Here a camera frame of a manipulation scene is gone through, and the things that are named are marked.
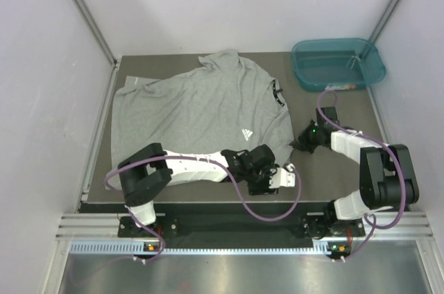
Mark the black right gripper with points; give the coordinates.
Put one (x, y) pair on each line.
(301, 142)

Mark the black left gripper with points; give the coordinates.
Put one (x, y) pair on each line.
(264, 187)

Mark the grey adidas t-shirt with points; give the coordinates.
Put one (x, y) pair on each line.
(228, 102)

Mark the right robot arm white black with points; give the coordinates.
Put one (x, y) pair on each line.
(387, 178)

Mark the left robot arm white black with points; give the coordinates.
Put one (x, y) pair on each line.
(146, 173)

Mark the teal plastic bin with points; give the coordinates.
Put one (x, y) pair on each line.
(339, 64)

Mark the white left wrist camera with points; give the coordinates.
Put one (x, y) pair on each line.
(284, 176)

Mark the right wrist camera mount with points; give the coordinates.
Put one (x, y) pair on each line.
(324, 115)

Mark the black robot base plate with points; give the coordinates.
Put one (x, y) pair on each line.
(228, 225)

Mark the aluminium front rail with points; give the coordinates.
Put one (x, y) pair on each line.
(413, 225)

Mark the right aluminium frame post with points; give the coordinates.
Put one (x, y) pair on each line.
(395, 1)

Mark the aluminium frame post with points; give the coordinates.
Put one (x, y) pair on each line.
(395, 1)
(95, 31)

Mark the left aluminium frame post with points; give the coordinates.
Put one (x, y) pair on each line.
(95, 31)

